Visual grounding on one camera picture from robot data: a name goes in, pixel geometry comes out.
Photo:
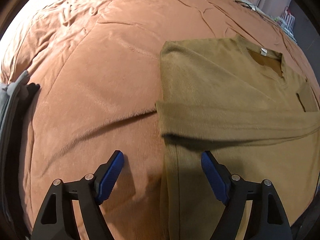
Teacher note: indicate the black folded garment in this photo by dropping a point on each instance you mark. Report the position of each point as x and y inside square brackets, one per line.
[11, 207]

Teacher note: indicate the white bedside cabinet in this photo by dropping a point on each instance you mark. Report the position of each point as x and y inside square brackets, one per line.
[286, 21]

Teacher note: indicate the orange-brown bed blanket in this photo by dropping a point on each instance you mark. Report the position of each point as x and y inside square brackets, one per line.
[97, 64]

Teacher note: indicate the grey folded garment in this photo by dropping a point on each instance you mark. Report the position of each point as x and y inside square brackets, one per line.
[11, 95]

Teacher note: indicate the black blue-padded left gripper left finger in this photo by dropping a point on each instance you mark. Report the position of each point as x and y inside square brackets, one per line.
[56, 217]

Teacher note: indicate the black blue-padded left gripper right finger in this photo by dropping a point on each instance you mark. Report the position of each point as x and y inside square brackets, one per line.
[267, 219]

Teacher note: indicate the tan brown t-shirt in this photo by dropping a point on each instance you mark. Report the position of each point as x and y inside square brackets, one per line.
[252, 110]

